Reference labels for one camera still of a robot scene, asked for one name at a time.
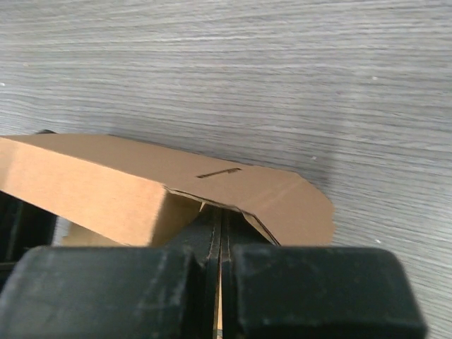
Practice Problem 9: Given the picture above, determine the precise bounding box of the brown cardboard box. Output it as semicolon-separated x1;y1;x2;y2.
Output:
1;133;335;248

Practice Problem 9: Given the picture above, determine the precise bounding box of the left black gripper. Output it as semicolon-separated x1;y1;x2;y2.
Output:
0;129;59;283

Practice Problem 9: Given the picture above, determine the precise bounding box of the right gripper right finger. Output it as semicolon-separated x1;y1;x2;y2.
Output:
221;212;427;338

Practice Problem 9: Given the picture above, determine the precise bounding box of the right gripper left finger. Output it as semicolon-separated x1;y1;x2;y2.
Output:
1;206;221;338

